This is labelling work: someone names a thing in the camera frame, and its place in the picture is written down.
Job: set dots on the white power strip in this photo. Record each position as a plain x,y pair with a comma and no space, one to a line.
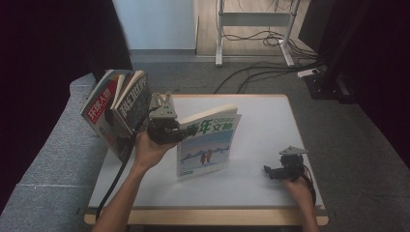
307,73

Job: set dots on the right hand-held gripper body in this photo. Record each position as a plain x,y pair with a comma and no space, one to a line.
291,167

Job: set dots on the person's right hand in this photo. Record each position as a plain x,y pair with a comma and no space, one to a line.
299,193

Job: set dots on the red-brown magazine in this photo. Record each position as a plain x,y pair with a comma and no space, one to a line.
126,84

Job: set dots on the dark blue illustrated magazine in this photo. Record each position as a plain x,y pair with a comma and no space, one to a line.
135,106

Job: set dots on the person's left hand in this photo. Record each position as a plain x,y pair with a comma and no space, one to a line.
146,153

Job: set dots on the white magazine with snow scene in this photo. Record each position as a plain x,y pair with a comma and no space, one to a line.
206,151

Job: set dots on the dark curtain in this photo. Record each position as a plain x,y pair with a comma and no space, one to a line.
386,64
38,64

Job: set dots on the portrait magazine with red label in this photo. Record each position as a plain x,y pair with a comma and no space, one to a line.
96,109

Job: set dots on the white table mat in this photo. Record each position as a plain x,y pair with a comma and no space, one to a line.
257,129

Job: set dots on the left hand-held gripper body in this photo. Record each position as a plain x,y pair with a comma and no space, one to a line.
164,129

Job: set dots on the beige expandable book rack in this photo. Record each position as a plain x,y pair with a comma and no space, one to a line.
174,103

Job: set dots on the white metal desk frame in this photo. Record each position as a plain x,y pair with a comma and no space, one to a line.
254,18

